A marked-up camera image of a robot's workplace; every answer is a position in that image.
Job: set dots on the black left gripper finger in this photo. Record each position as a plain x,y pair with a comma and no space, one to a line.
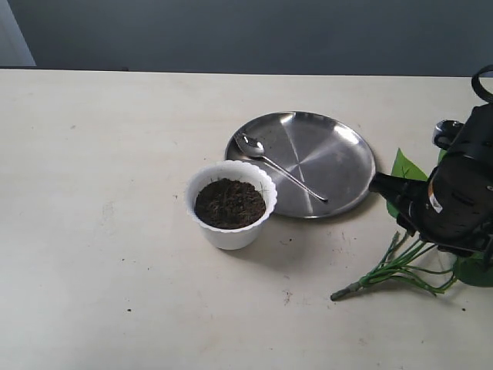
402,193

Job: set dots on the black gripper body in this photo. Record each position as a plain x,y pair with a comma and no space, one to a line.
453,207

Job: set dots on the artificial red anthurium plant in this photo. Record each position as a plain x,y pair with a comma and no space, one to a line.
422,264

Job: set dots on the small metal spoon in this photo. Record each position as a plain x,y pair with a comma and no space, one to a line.
254,150

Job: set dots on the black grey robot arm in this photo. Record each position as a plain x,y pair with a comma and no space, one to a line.
475,135

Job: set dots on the white scalloped plastic pot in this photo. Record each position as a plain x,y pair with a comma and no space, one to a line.
234,170

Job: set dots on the dark brown potting soil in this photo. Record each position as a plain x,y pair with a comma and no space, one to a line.
229,204

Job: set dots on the round stainless steel plate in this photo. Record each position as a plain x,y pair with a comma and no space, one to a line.
328,156

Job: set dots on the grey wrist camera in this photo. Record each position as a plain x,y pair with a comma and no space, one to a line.
445,133

